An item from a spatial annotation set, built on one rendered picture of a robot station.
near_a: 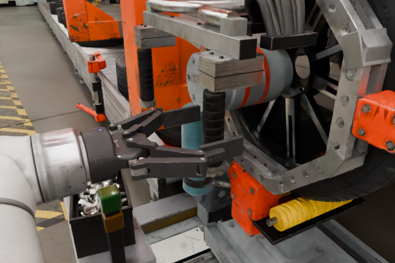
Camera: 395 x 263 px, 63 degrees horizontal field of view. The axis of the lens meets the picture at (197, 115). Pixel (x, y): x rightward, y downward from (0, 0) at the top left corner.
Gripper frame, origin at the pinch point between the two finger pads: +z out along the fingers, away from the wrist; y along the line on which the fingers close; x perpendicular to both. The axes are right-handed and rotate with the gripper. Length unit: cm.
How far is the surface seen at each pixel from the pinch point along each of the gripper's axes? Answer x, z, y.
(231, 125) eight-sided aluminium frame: -18.3, 24.9, -31.5
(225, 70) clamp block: 10.4, 0.6, 2.4
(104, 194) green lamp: -17.0, -16.5, -13.9
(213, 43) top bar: 13.2, 1.7, -3.2
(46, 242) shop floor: -83, -34, -82
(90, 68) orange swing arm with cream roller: -36, 9, -184
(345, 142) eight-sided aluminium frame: -3.1, 20.7, 9.6
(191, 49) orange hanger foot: -2, 28, -65
